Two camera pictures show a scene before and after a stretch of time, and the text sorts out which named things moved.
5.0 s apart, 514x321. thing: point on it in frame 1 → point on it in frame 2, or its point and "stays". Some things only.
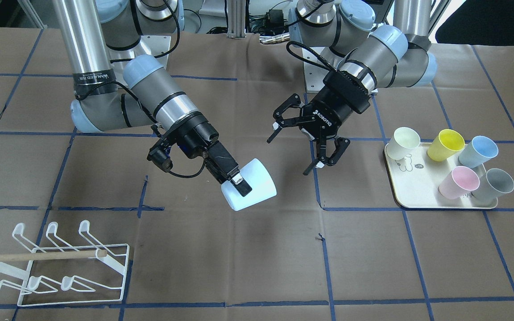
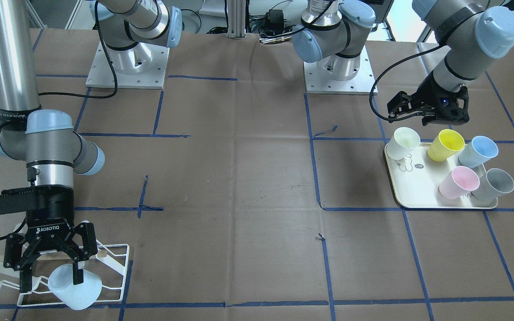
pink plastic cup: x=461 y=181 stays
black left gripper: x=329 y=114 → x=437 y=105
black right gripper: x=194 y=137 → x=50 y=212
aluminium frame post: x=236 y=13 stays
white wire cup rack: x=60 y=273 stays
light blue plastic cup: x=255 y=175 → x=60 y=282
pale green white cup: x=404 y=139 stays
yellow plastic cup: x=446 y=142 stays
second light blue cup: x=480 y=150 stays
